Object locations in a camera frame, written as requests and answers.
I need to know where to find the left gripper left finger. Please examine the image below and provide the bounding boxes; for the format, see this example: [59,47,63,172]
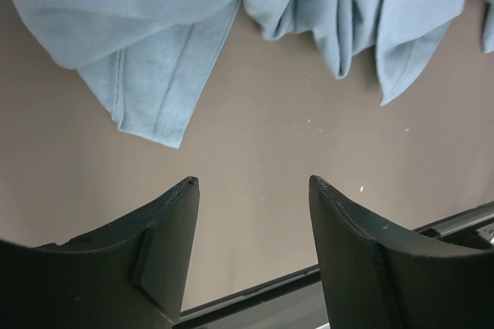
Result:
[1,177,200,328]

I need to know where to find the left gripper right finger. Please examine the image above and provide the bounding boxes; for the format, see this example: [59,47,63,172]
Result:
[309,175,493,328]

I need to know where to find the light blue t shirt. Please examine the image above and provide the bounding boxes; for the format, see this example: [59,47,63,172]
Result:
[12,0,493,148]

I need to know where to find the aluminium frame rail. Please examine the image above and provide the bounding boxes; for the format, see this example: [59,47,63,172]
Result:
[179,201,494,329]

